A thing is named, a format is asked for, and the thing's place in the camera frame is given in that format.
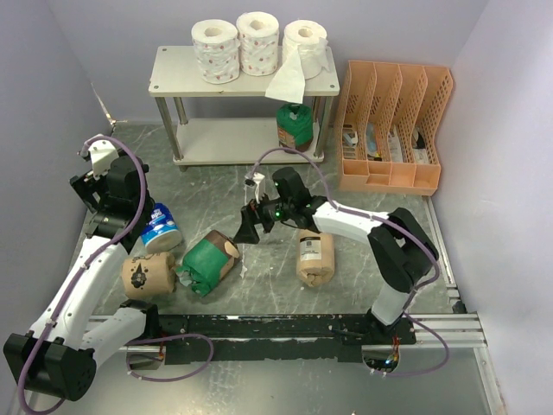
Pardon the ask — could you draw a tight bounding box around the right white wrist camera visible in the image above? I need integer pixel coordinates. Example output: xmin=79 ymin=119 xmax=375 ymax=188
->
xmin=245 ymin=172 xmax=266 ymax=203

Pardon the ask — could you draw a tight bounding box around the plain white paper towel roll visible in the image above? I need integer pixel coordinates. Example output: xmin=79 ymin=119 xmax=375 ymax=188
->
xmin=265 ymin=20 xmax=329 ymax=104

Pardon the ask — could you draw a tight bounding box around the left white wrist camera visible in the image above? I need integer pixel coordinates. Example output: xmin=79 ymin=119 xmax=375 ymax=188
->
xmin=79 ymin=135 xmax=118 ymax=179

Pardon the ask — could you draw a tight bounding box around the brown wrapped roll black print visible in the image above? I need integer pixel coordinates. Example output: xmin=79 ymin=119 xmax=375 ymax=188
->
xmin=121 ymin=252 xmax=176 ymax=300

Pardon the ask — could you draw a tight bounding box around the orange plastic file organizer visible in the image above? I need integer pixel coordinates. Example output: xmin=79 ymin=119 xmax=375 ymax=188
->
xmin=334 ymin=61 xmax=454 ymax=196

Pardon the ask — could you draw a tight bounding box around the tan roll with label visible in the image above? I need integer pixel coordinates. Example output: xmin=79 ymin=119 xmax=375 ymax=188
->
xmin=296 ymin=230 xmax=335 ymax=288

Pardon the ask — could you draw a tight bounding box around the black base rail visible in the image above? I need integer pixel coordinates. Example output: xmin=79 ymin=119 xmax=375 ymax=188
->
xmin=107 ymin=313 xmax=418 ymax=367

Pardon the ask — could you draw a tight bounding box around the green roll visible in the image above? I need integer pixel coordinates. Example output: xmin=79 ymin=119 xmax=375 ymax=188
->
xmin=175 ymin=230 xmax=240 ymax=297
xmin=276 ymin=103 xmax=314 ymax=152

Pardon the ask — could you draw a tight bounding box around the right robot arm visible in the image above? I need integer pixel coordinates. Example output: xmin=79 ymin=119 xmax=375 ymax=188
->
xmin=233 ymin=167 xmax=440 ymax=344

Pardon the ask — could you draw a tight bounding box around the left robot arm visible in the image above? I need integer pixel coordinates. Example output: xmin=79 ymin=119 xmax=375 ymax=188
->
xmin=3 ymin=156 xmax=162 ymax=401

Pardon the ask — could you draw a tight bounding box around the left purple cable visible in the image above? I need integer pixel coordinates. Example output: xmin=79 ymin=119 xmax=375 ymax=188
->
xmin=15 ymin=134 xmax=215 ymax=412

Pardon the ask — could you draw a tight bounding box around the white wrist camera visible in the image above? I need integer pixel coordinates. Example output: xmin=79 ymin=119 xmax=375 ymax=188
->
xmin=79 ymin=135 xmax=118 ymax=179
xmin=245 ymin=172 xmax=266 ymax=203

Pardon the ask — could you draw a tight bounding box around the blue Tempo roll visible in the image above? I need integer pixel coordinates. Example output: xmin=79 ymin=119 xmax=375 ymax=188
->
xmin=141 ymin=203 xmax=182 ymax=254

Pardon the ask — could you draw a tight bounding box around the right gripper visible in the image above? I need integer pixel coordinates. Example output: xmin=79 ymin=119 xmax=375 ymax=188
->
xmin=232 ymin=187 xmax=294 ymax=244

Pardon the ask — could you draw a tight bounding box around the rose-print roll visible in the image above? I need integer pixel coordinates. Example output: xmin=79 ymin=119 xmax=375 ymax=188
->
xmin=236 ymin=11 xmax=279 ymax=77
xmin=191 ymin=19 xmax=240 ymax=85

